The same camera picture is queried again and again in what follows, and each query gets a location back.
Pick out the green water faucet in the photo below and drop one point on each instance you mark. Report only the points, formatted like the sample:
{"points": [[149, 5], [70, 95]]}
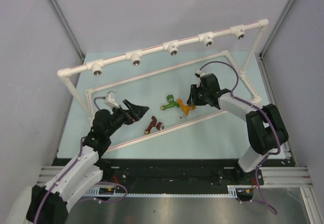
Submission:
{"points": [[171, 103]]}

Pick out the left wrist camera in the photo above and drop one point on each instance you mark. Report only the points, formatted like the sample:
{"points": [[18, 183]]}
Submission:
{"points": [[110, 100]]}

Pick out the light blue table mat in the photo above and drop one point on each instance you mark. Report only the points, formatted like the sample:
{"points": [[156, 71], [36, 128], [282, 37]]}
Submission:
{"points": [[222, 137]]}

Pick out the white PVC pipe frame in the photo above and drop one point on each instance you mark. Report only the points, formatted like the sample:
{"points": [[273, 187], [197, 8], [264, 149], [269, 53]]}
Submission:
{"points": [[238, 62]]}

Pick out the dark red water faucet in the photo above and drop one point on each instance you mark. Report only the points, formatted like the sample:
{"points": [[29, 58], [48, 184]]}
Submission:
{"points": [[154, 123]]}

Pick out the yellow water faucet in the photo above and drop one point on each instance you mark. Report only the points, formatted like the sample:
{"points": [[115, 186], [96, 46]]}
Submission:
{"points": [[185, 108]]}

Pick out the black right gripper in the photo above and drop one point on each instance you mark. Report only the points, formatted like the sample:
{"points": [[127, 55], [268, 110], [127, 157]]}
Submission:
{"points": [[193, 99]]}

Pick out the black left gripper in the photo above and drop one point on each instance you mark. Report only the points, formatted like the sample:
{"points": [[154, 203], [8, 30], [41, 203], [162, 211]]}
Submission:
{"points": [[137, 112]]}

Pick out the aluminium frame post right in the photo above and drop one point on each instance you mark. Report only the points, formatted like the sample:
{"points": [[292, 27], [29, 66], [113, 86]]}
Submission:
{"points": [[278, 25]]}

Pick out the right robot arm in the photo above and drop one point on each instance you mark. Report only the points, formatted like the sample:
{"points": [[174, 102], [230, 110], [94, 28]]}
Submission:
{"points": [[265, 127]]}

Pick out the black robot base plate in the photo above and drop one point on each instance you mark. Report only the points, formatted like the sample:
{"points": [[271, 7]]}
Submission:
{"points": [[179, 176]]}

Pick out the aluminium frame post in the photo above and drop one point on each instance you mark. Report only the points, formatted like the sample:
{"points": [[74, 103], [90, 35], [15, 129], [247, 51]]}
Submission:
{"points": [[66, 27], [278, 25]]}

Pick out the aluminium frame post left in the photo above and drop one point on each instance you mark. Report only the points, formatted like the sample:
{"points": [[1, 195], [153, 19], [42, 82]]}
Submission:
{"points": [[66, 27]]}

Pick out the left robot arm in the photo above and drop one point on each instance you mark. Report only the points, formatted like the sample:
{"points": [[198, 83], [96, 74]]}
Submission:
{"points": [[53, 202]]}

